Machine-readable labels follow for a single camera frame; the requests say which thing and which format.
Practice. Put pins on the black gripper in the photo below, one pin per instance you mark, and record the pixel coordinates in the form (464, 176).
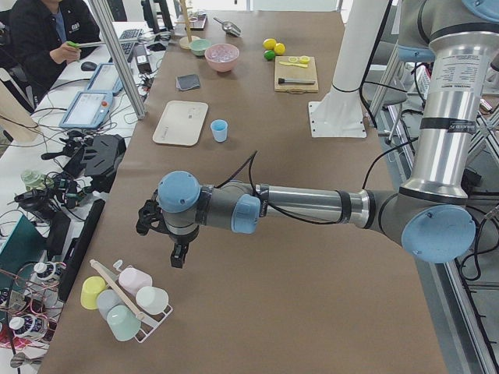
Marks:
(182, 241)

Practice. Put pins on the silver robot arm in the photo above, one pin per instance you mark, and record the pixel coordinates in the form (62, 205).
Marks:
(427, 215)

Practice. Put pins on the white upturned cup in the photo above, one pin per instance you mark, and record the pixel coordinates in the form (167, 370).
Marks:
(152, 300)

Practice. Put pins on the pink upturned cup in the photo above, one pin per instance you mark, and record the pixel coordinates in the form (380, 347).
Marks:
(132, 280)

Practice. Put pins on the grey upturned cup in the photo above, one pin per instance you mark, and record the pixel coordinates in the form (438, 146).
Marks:
(106, 301)

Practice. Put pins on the mint upturned cup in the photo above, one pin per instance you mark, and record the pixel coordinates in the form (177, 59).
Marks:
(123, 323)

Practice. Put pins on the yellow upturned cup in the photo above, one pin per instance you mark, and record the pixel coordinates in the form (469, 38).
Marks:
(91, 288)

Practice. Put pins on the light blue plastic cup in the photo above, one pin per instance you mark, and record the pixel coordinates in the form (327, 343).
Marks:
(219, 129)

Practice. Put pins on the pink bowl of ice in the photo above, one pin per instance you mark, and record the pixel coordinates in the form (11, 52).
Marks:
(222, 57)

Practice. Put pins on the steel ice scoop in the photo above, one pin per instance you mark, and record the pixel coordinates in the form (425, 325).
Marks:
(229, 27)

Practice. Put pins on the black foam gripper case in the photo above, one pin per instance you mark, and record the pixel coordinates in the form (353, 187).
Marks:
(97, 158)

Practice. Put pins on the cream serving tray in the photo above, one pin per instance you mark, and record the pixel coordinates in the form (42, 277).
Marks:
(180, 123)

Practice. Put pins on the teach pendant near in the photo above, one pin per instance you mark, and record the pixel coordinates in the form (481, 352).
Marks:
(87, 110)

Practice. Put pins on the teach pendant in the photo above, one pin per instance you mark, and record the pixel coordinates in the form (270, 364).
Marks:
(105, 77)
(87, 110)

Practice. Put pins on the grey folded cloth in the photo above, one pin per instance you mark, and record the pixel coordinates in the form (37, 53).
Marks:
(188, 82)

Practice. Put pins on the teach pendant far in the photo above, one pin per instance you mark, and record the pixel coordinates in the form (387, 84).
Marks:
(105, 77)

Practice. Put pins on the steel muddler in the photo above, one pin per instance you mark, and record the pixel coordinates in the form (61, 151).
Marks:
(282, 81)

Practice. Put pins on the mint green bowl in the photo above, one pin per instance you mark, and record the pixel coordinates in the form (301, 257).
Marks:
(199, 46)

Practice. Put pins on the black computer mouse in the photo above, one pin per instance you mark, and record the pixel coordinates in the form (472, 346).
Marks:
(88, 66)

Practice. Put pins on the wooden glass stand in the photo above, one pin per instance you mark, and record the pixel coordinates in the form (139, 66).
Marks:
(185, 41)

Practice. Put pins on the bamboo cutting board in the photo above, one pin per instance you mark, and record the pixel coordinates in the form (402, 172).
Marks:
(295, 73)

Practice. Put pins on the green lime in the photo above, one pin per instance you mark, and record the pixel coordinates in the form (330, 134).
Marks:
(269, 55)

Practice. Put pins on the black keyboard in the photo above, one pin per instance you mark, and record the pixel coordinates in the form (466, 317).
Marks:
(128, 41)

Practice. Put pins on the yellow plastic knife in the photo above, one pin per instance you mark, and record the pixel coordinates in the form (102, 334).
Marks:
(300, 65)

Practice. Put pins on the yellow lemon near board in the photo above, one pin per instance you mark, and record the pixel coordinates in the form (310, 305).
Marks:
(279, 49)

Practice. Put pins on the yellow lemon outer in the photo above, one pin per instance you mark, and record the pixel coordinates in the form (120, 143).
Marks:
(269, 44)

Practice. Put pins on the lemon slice upper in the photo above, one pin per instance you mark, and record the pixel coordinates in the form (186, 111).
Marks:
(304, 59)

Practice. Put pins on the seated person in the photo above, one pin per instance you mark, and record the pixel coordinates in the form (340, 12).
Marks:
(41, 32)

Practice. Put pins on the white wire cup rack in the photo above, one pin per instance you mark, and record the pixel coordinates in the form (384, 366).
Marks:
(149, 323)

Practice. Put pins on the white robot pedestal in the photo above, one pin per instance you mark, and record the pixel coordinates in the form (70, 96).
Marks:
(339, 114)

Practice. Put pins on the aluminium frame post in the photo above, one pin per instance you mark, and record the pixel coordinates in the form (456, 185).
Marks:
(103, 17)

